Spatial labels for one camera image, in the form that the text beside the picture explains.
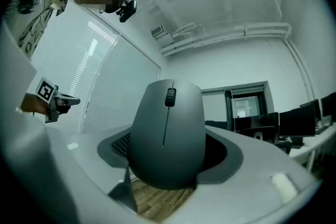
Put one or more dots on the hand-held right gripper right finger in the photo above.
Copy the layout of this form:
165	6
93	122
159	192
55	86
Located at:
249	191

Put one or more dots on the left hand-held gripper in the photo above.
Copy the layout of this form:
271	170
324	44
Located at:
46	90

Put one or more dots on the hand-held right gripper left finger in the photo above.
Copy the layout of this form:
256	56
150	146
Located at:
78	165

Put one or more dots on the dark grey mouse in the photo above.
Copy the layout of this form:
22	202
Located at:
168	144

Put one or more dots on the person's left forearm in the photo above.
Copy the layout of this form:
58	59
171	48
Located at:
32	105

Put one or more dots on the striped frosted glass partition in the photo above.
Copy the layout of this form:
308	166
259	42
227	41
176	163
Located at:
68	60

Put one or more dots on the plain frosted glass panel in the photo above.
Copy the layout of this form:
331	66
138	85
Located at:
123	86

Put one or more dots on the dark-framed glass door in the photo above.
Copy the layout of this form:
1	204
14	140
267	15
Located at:
228	102

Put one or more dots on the white ceiling air vent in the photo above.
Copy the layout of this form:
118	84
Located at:
158	32

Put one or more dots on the bundle of white ceiling pipes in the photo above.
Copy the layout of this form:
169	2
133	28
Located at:
236	31

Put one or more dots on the black head-worn camera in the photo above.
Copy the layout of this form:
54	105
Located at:
128	11

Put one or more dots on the white wall pipes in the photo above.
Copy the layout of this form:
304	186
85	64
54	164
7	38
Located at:
302	68

